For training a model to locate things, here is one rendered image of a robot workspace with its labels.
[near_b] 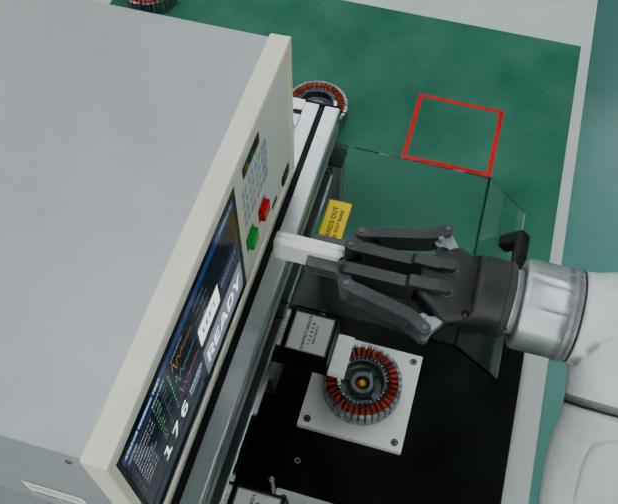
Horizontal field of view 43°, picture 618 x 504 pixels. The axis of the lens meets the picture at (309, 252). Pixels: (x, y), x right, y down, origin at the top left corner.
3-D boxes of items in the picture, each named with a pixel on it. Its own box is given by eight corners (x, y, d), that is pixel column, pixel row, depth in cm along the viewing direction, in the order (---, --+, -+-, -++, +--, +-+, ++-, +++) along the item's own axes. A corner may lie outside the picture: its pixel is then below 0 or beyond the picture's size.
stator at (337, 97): (274, 124, 145) (274, 110, 142) (305, 85, 150) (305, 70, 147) (328, 147, 142) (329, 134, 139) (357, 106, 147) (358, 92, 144)
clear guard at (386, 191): (524, 214, 103) (536, 187, 98) (496, 379, 91) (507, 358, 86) (285, 160, 108) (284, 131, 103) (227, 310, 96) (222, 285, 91)
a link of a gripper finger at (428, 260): (456, 272, 76) (459, 260, 76) (343, 243, 77) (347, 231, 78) (450, 292, 79) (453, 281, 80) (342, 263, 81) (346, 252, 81)
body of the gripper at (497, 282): (497, 356, 77) (404, 332, 79) (510, 283, 82) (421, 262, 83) (514, 321, 71) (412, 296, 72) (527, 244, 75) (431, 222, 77)
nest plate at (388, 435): (422, 360, 118) (423, 356, 117) (400, 455, 110) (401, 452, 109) (324, 335, 120) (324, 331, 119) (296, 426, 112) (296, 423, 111)
